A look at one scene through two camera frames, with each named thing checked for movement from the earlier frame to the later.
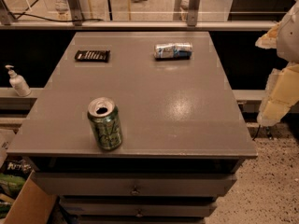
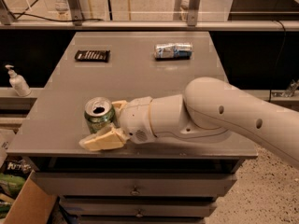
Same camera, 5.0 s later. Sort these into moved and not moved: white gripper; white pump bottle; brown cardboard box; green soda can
Moved: white gripper
Not moved: white pump bottle; green soda can; brown cardboard box
